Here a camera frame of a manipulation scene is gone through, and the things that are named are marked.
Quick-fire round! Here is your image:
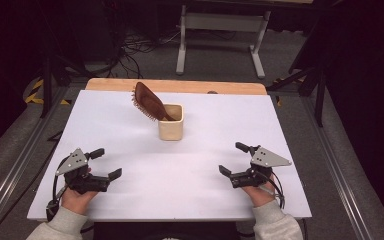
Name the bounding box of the person's left hand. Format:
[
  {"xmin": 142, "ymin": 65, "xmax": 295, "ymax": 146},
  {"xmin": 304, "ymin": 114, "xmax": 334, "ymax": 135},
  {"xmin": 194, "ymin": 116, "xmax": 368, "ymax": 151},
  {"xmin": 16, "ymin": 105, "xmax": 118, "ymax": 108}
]
[{"xmin": 60, "ymin": 168, "xmax": 99, "ymax": 216}]

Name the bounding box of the person's right hand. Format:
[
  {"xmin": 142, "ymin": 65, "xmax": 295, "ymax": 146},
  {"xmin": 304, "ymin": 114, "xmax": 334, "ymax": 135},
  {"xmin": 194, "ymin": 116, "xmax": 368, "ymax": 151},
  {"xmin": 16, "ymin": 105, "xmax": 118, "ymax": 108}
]
[{"xmin": 241, "ymin": 181, "xmax": 278, "ymax": 208}]

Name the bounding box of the grey metal table frame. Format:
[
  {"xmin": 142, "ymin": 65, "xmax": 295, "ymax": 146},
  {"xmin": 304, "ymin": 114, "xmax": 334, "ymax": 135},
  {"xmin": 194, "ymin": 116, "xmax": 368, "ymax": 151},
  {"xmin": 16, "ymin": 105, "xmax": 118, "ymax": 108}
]
[{"xmin": 175, "ymin": 4, "xmax": 272, "ymax": 80}]

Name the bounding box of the black metal stand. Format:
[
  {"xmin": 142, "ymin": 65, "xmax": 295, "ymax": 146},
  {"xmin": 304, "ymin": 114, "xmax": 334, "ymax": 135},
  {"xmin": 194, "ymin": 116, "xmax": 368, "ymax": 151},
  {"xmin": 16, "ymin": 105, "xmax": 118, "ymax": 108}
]
[
  {"xmin": 266, "ymin": 63, "xmax": 326, "ymax": 128},
  {"xmin": 39, "ymin": 56, "xmax": 91, "ymax": 119}
]

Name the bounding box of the wooden table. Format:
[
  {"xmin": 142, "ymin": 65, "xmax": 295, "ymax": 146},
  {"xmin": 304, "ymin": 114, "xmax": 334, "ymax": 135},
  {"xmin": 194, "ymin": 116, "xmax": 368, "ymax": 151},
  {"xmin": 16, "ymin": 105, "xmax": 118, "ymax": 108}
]
[{"xmin": 85, "ymin": 77, "xmax": 268, "ymax": 96}]

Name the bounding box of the white table board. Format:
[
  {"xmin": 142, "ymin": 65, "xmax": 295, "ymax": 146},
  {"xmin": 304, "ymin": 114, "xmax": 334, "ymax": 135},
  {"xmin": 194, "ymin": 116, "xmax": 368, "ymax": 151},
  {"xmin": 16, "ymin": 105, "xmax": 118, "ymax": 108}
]
[{"xmin": 26, "ymin": 89, "xmax": 313, "ymax": 223}]

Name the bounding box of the person's dark lap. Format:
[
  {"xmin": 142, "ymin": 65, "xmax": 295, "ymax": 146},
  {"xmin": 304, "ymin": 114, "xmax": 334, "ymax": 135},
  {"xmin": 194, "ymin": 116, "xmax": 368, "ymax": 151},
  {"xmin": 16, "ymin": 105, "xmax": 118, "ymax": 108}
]
[{"xmin": 93, "ymin": 221, "xmax": 254, "ymax": 240}]

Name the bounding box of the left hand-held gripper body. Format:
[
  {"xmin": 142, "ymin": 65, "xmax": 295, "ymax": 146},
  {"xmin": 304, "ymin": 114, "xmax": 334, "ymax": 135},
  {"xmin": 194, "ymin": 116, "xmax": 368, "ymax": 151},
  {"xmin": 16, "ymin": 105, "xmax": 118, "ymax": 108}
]
[{"xmin": 55, "ymin": 147, "xmax": 112, "ymax": 195}]

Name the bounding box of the right hand-held gripper cable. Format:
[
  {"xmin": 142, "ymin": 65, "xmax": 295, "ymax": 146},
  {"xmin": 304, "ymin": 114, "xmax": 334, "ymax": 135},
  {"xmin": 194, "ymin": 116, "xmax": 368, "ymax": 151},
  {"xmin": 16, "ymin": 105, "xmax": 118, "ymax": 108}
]
[{"xmin": 263, "ymin": 169, "xmax": 287, "ymax": 210}]

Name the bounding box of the yellow black hazard tape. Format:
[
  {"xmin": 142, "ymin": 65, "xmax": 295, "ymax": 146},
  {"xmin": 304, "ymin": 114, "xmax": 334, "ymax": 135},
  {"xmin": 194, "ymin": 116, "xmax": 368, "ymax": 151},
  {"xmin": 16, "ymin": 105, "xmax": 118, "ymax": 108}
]
[
  {"xmin": 273, "ymin": 77, "xmax": 306, "ymax": 108},
  {"xmin": 24, "ymin": 78, "xmax": 72, "ymax": 106}
]

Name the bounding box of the aluminium floor rail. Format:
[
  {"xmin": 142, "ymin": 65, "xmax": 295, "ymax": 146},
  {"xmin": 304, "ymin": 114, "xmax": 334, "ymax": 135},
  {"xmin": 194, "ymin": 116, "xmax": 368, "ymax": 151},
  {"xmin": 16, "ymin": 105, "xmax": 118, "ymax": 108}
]
[
  {"xmin": 0, "ymin": 86, "xmax": 70, "ymax": 239},
  {"xmin": 299, "ymin": 96, "xmax": 378, "ymax": 240}
]

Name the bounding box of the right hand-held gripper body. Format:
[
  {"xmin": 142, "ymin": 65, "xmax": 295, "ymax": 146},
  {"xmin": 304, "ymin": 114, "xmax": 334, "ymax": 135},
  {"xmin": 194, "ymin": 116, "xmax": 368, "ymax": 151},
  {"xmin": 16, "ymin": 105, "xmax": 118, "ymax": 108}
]
[{"xmin": 229, "ymin": 145, "xmax": 293, "ymax": 189}]

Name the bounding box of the left hand-held gripper cable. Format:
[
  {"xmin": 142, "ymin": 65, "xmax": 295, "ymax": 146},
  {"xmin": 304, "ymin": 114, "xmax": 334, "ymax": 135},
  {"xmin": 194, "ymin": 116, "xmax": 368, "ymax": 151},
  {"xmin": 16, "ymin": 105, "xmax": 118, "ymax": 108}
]
[{"xmin": 45, "ymin": 155, "xmax": 72, "ymax": 223}]

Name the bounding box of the hand-held gripper cable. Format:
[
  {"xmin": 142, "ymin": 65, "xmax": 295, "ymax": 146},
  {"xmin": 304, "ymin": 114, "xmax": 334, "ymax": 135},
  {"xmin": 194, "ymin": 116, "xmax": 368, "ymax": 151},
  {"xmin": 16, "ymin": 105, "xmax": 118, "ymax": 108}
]
[
  {"xmin": 45, "ymin": 155, "xmax": 72, "ymax": 223},
  {"xmin": 263, "ymin": 169, "xmax": 287, "ymax": 210}
]

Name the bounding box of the brown wooden hairbrush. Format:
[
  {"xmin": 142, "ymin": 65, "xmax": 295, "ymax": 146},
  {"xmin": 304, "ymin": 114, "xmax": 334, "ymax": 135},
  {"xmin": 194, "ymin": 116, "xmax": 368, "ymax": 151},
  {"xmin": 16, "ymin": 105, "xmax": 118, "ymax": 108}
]
[{"xmin": 131, "ymin": 81, "xmax": 178, "ymax": 122}]

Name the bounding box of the bundle of black floor cables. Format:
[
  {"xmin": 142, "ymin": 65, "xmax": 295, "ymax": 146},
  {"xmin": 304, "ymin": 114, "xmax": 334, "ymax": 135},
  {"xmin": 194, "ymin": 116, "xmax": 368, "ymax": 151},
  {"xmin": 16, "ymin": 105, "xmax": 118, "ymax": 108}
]
[{"xmin": 89, "ymin": 29, "xmax": 181, "ymax": 79}]

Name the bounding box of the square wooden cup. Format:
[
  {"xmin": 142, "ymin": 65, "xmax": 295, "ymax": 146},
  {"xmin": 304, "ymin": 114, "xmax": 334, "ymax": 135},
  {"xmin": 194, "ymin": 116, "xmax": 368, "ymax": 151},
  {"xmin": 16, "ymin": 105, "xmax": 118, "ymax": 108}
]
[{"xmin": 157, "ymin": 103, "xmax": 185, "ymax": 142}]

